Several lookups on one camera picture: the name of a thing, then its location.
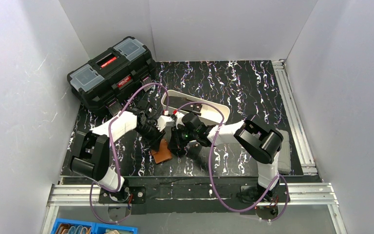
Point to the blue plastic bin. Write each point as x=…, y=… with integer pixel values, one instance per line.
x=68, y=226

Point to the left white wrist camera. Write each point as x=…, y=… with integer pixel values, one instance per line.
x=166, y=120

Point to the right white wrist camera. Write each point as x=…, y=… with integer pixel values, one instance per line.
x=177, y=117

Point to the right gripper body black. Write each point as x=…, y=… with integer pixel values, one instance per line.
x=177, y=145

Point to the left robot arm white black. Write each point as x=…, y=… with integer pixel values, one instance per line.
x=91, y=149

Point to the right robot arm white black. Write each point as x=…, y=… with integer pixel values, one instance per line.
x=262, y=142

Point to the black toolbox clear lids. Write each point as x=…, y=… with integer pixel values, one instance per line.
x=105, y=83

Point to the white oblong tray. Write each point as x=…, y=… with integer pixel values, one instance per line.
x=209, y=114

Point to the black card stack near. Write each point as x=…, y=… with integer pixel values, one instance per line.
x=194, y=108

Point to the black VIP card on mat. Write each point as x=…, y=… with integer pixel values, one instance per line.
x=193, y=151

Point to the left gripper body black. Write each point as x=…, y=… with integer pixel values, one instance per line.
x=156, y=138

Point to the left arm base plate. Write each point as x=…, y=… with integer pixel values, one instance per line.
x=128, y=195

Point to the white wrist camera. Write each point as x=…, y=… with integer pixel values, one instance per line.
x=166, y=120
x=177, y=117

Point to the brown leather card holder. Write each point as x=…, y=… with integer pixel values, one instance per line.
x=163, y=154

